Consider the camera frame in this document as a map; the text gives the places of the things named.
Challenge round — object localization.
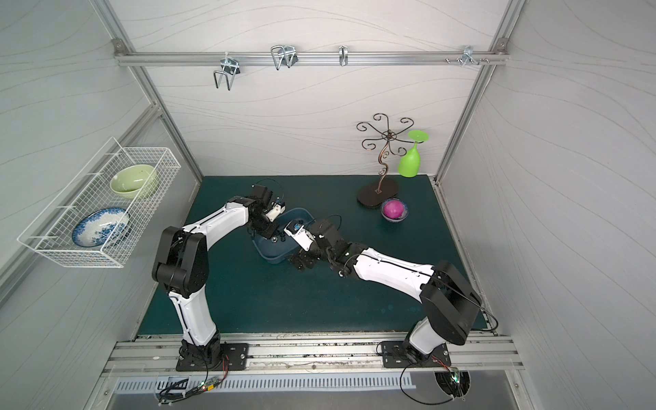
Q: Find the blue plastic storage box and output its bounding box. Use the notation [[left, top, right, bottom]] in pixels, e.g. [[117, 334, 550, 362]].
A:
[[252, 208, 314, 265]]

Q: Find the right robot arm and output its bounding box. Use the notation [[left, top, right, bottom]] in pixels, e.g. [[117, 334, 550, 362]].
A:
[[284, 220, 482, 357]]

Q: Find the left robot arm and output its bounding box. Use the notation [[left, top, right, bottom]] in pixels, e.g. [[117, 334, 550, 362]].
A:
[[152, 184, 286, 359]]

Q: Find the green table mat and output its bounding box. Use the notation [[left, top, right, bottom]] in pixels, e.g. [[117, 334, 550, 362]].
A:
[[137, 175, 488, 335]]

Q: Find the dark metal jewelry stand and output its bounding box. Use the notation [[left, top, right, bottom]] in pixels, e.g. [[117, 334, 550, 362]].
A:
[[355, 113, 414, 208]]

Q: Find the purple ball in bowl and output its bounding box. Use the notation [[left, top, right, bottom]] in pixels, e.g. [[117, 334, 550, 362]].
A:
[[380, 198, 409, 223]]

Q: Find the green plastic goblet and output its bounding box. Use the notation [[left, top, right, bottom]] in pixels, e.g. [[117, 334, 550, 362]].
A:
[[398, 130, 430, 178]]

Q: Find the green ceramic bowl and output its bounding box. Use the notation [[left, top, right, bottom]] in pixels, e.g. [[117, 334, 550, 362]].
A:
[[109, 164, 159, 201]]

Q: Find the metal double hook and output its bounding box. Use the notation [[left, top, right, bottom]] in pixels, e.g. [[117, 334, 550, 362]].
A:
[[213, 56, 241, 91]]

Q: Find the metal hook centre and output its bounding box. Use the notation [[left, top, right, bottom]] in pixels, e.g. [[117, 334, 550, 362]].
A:
[[270, 44, 298, 71]]

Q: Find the blue white patterned bowl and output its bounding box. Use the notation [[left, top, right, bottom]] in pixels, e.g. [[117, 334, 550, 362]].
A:
[[71, 207, 131, 249]]

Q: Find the small metal hook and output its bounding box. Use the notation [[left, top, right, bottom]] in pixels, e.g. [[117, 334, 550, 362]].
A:
[[338, 45, 349, 67]]

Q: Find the metal hook right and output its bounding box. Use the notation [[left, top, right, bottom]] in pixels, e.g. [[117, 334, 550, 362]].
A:
[[444, 47, 490, 67]]

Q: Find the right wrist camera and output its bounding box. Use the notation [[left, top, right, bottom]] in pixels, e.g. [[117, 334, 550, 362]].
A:
[[284, 219, 315, 252]]

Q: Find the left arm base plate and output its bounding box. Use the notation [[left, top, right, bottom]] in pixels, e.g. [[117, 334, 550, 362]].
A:
[[175, 341, 249, 372]]

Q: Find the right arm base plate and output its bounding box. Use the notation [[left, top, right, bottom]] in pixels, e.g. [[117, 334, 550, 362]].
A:
[[375, 341, 452, 369]]

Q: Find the aluminium front rail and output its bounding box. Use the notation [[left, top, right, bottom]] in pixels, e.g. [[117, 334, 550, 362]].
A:
[[102, 332, 524, 377]]

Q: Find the aluminium rail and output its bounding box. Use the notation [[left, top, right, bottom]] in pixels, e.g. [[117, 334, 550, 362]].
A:
[[102, 332, 524, 377], [114, 50, 510, 68]]

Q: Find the white wire basket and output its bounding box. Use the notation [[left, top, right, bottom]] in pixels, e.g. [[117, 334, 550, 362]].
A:
[[17, 138, 181, 268]]

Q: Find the aluminium top rail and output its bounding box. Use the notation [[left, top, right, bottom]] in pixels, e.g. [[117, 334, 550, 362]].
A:
[[114, 50, 510, 68]]

